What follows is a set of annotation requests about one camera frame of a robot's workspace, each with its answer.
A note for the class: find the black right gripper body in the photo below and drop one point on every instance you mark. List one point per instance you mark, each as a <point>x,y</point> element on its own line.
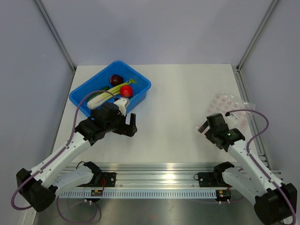
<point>210,135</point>

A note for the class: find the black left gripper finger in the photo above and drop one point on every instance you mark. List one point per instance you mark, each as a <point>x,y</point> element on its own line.
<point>123,119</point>
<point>132,119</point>

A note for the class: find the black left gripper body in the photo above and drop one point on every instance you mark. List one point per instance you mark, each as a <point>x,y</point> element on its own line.
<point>126,130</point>

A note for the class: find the red apple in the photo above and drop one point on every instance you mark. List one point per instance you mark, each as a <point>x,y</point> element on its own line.
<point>126,91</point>

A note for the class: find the clear pink-dotted zip bag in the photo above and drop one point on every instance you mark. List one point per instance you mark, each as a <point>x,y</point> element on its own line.
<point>223,102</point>

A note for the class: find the white green leek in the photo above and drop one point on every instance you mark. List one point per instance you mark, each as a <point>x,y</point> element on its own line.
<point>100,99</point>

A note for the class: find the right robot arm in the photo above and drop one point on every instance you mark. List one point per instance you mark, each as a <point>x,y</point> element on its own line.
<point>272,199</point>

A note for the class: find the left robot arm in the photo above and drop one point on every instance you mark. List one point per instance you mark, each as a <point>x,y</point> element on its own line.
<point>42,184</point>

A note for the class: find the green cucumber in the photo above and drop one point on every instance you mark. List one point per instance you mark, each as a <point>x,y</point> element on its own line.
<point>96,94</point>

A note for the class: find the dark red onion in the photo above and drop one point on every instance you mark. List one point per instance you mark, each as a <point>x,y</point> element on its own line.
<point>116,80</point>

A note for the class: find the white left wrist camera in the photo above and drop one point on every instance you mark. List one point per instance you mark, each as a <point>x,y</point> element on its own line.
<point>122,104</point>

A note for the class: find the right side aluminium rail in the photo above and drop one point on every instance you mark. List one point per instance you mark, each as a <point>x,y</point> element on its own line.
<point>244,95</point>

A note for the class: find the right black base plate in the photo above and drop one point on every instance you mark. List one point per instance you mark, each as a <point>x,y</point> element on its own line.
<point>210,180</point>

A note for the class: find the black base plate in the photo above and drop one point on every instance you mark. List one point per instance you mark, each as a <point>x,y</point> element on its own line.
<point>210,180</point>
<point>104,179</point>

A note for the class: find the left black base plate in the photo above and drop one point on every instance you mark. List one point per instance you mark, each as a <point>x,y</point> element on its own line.
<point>104,179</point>

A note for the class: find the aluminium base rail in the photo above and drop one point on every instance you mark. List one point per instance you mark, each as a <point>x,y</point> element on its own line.
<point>156,176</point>

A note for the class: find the white slotted cable duct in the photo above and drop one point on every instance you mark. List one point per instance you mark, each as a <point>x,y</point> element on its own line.
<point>139,194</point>

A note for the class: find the left aluminium frame post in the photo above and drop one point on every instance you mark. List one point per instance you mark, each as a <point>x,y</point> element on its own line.
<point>49,23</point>

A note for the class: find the aluminium frame post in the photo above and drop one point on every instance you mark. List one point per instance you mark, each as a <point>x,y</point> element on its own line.
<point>49,23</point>
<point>258,32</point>

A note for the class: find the right aluminium frame post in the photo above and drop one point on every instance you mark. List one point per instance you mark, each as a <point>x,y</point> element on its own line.
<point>258,32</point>

